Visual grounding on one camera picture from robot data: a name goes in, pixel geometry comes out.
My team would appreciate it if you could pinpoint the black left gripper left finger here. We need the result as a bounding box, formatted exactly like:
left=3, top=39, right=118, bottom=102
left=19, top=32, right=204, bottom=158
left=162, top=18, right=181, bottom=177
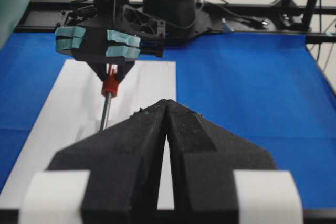
left=18, top=99, right=169, bottom=224

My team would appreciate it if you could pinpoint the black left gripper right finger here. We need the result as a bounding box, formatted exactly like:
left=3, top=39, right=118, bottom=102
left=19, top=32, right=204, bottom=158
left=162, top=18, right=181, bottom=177
left=167, top=100, right=303, bottom=223

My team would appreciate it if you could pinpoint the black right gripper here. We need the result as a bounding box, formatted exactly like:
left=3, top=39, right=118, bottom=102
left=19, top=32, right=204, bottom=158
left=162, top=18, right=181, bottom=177
left=60, top=1, right=165, bottom=82

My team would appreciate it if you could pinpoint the orange soldering iron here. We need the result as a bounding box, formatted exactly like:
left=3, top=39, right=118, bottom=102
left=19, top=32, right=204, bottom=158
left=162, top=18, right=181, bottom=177
left=99, top=65, right=119, bottom=131

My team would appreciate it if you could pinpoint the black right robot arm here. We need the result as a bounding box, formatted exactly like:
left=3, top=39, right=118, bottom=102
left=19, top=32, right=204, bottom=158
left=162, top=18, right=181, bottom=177
left=55, top=0, right=211, bottom=82

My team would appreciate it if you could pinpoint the white paper sheet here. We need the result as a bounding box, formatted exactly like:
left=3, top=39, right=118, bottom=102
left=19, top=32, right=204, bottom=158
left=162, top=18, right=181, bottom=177
left=1, top=60, right=176, bottom=209

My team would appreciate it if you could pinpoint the blue table mat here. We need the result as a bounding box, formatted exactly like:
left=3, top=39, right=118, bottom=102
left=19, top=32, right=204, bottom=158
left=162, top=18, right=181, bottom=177
left=1, top=33, right=335, bottom=209

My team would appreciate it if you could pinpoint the black wrist camera with tape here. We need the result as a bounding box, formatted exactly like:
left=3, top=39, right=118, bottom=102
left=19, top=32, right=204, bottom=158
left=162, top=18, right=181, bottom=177
left=55, top=26, right=141, bottom=65

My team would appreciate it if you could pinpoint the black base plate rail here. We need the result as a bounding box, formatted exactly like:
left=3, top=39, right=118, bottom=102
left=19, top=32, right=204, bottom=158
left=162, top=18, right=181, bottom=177
left=14, top=0, right=335, bottom=45

